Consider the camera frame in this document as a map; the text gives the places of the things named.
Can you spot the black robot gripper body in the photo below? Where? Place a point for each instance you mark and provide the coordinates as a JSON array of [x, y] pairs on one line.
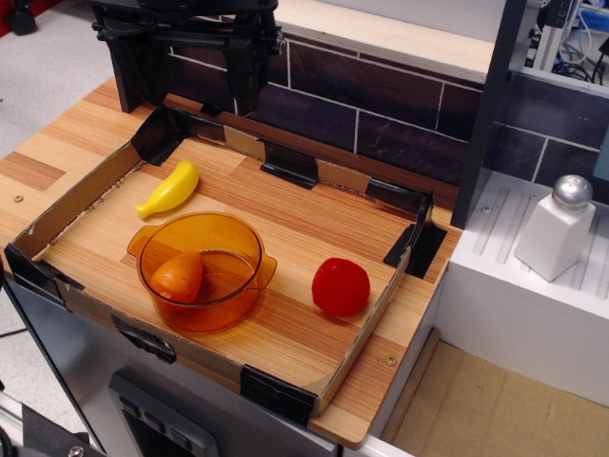
[[218, 25]]

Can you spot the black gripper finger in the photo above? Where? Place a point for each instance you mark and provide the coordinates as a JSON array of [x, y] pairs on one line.
[[247, 62], [142, 71]]

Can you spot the orange toy carrot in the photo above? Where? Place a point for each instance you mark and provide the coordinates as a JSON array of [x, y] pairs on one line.
[[179, 279]]

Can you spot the orange transparent plastic pot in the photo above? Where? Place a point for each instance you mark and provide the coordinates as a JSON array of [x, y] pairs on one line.
[[236, 268]]

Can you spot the cardboard fence with black tape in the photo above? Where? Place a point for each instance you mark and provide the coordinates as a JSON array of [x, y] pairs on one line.
[[286, 354]]

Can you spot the yellow toy banana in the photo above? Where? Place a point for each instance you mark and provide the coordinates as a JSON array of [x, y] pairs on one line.
[[173, 191]]

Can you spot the wooden shelf with dark posts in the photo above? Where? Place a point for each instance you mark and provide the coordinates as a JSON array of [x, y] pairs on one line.
[[376, 95]]

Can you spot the red toy tomato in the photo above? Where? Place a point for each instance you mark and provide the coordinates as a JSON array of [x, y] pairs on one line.
[[340, 287]]

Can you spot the silver toy oven front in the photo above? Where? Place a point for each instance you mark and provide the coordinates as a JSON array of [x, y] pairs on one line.
[[135, 404]]

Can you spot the white toy sink drainboard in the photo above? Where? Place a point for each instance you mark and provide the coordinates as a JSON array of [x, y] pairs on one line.
[[495, 307]]

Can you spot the white salt shaker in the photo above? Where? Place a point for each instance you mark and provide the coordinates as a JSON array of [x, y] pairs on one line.
[[553, 238]]

